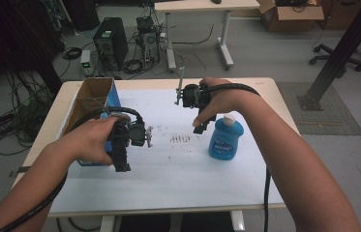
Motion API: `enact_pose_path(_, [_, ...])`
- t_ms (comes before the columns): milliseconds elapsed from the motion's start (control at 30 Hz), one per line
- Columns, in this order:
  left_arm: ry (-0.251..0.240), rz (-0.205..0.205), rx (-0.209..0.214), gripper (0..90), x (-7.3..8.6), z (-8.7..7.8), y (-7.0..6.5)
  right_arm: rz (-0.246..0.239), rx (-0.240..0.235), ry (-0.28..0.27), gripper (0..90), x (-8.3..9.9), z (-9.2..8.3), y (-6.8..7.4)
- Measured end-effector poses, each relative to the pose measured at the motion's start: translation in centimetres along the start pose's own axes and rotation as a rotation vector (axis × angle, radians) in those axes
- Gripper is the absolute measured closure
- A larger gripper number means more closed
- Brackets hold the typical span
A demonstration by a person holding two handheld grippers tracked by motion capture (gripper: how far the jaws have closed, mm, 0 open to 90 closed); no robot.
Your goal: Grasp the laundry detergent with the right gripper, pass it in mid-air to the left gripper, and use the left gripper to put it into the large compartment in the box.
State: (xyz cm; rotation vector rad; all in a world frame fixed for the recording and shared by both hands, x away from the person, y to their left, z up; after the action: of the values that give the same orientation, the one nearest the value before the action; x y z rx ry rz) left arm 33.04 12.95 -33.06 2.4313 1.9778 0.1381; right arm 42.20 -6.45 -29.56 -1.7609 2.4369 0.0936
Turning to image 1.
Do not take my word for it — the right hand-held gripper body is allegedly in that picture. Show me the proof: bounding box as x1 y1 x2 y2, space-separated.
173 66 213 110

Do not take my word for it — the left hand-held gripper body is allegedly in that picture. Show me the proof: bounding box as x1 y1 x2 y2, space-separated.
109 110 155 149

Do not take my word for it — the blue bottle with white cap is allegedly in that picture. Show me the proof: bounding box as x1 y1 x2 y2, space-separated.
208 113 245 161

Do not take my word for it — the blue cardboard box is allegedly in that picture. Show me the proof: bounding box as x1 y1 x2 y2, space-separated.
59 76 122 167

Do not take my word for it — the person's left hand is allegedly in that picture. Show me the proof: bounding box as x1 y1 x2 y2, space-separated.
59 115 130 166

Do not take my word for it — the person's right hand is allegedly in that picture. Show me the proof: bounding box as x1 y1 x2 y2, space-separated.
191 76 251 129

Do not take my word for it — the white table mat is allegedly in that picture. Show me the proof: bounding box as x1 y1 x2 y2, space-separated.
49 88 286 216

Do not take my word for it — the open computer case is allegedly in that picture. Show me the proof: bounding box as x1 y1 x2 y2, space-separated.
135 15 162 66

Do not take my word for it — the light wooden table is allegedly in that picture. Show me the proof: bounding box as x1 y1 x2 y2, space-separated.
13 76 301 232

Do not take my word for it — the person's dark clothing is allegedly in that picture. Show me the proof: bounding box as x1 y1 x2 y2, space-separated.
118 212 235 232

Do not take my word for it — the small device with green display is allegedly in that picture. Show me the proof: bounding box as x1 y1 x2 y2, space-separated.
79 49 92 77

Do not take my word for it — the white-legged desk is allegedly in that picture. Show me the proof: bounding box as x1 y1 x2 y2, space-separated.
154 0 261 73

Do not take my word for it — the black computer tower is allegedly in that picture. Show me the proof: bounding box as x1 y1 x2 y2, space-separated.
92 16 130 71

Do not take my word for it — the black tape strip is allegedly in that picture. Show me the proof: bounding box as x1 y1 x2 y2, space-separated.
8 165 31 179

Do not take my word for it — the grey floor mat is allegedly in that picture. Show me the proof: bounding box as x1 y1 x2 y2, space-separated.
276 81 361 136

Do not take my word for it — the open brown cardboard box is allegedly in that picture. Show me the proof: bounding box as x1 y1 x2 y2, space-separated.
257 0 325 33

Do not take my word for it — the black office chair base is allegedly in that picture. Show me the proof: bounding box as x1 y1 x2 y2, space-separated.
309 43 361 73

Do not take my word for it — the black metal beam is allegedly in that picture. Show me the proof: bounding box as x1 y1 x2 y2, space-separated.
297 0 361 112

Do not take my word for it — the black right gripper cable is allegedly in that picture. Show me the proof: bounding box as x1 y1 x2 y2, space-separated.
205 82 271 232

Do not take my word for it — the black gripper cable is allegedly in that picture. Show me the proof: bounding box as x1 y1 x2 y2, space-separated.
205 82 271 232
0 105 145 232

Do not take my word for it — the loose black floor cable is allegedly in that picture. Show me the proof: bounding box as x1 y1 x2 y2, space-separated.
171 23 215 45

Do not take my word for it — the coiled black cable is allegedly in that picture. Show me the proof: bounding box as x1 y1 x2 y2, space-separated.
122 59 144 74
61 46 83 61

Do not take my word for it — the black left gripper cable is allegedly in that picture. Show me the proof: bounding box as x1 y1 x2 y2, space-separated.
0 105 145 232

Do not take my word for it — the tangle of black floor cables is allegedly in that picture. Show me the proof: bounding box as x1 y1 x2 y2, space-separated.
0 71 55 157

